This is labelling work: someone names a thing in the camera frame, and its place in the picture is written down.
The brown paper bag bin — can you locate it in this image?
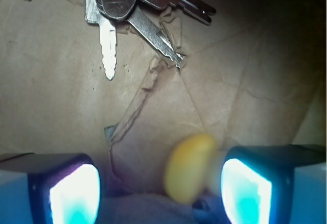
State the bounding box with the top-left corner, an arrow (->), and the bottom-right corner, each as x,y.
1,0 -> 326,223

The silver key pointing upper-left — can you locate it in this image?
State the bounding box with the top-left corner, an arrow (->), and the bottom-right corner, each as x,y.
100,0 -> 183,68

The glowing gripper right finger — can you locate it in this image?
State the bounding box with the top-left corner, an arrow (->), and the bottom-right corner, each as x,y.
221,144 -> 326,223

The yellow rubber duck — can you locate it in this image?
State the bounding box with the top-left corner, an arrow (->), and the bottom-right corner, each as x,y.
163,133 -> 217,204

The silver key pointing left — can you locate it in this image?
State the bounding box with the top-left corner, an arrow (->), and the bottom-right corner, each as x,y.
84,0 -> 117,81

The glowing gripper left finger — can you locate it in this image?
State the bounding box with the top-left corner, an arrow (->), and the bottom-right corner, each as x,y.
1,153 -> 101,223

